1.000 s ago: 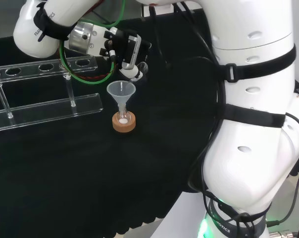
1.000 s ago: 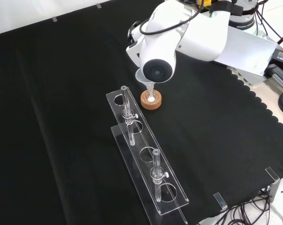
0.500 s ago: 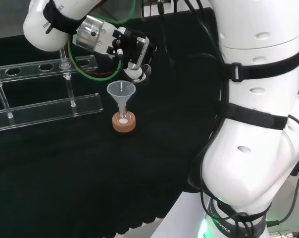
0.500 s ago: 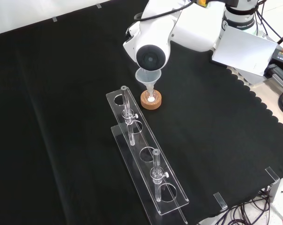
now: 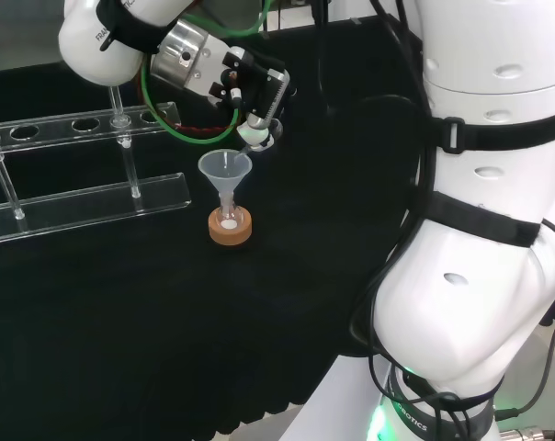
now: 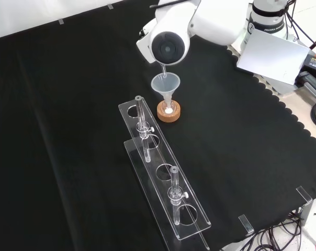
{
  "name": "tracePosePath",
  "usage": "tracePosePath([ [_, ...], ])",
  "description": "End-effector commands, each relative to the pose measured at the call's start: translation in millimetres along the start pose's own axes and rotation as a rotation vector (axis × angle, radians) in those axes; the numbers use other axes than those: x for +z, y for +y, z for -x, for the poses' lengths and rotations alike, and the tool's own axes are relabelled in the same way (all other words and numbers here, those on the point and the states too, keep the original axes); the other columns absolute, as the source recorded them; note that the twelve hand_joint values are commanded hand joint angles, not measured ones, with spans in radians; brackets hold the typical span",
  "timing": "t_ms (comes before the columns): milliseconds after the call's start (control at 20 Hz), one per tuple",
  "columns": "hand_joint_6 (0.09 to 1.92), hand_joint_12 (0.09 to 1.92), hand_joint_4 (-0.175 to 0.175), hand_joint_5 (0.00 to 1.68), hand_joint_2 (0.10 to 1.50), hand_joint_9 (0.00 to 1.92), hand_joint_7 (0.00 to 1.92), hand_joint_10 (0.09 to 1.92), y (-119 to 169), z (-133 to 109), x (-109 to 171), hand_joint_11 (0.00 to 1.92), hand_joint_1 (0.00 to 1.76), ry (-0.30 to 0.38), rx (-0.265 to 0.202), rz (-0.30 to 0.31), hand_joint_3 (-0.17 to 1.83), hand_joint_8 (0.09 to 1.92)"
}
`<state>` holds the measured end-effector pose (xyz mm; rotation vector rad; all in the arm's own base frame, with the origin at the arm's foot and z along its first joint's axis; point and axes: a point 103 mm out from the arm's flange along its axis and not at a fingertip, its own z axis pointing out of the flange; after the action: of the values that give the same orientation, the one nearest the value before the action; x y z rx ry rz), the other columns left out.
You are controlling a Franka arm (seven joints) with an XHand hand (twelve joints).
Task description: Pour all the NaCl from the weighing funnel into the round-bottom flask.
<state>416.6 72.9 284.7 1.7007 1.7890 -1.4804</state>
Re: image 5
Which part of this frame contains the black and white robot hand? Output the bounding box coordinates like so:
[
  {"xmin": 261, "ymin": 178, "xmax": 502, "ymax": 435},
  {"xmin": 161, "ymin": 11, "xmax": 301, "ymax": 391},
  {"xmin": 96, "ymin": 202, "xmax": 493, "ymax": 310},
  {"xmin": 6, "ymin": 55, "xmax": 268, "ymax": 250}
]
[{"xmin": 198, "ymin": 37, "xmax": 292, "ymax": 153}]

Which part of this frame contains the clear plastic funnel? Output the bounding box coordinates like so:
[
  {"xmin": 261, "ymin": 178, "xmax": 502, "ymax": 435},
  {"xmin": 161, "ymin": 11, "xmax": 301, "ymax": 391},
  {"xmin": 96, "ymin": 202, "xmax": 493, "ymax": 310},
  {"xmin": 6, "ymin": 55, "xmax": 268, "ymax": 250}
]
[{"xmin": 197, "ymin": 147, "xmax": 255, "ymax": 213}]

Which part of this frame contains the small glass round-bottom flask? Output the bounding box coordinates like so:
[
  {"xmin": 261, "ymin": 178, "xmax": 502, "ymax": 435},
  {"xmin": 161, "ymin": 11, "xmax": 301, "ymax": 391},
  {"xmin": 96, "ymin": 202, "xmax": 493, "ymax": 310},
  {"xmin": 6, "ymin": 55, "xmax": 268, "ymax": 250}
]
[{"xmin": 215, "ymin": 192, "xmax": 240, "ymax": 232}]

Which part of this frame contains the clear acrylic funnel stand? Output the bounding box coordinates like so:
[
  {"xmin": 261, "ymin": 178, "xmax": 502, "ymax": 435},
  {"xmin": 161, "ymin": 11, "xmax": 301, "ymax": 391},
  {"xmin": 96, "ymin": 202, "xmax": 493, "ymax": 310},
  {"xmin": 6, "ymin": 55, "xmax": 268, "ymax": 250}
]
[{"xmin": 0, "ymin": 85, "xmax": 193, "ymax": 247}]

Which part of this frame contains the black bench cloth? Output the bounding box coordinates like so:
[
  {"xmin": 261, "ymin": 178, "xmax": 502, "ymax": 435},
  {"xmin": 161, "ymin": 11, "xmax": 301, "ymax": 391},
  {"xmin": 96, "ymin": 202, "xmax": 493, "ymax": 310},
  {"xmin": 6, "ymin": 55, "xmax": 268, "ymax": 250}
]
[{"xmin": 0, "ymin": 17, "xmax": 428, "ymax": 435}]

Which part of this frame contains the green cable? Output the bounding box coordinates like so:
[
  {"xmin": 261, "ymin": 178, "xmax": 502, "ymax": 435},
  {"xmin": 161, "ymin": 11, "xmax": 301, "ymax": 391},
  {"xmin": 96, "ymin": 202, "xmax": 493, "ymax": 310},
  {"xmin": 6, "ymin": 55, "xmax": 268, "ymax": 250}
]
[{"xmin": 140, "ymin": 12, "xmax": 273, "ymax": 146}]

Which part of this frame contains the brown cork ring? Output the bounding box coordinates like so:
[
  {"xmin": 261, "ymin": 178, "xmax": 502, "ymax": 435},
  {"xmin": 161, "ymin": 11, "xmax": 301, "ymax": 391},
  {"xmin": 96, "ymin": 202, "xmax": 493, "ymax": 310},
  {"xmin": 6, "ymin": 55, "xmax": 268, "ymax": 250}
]
[{"xmin": 207, "ymin": 206, "xmax": 254, "ymax": 246}]

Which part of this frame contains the black cable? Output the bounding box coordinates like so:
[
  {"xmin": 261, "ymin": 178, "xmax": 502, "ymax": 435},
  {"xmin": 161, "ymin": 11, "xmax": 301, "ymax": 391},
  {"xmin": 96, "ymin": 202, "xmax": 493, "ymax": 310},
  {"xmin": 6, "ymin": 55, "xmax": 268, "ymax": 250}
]
[
  {"xmin": 493, "ymin": 219, "xmax": 555, "ymax": 422},
  {"xmin": 348, "ymin": 0, "xmax": 437, "ymax": 364}
]

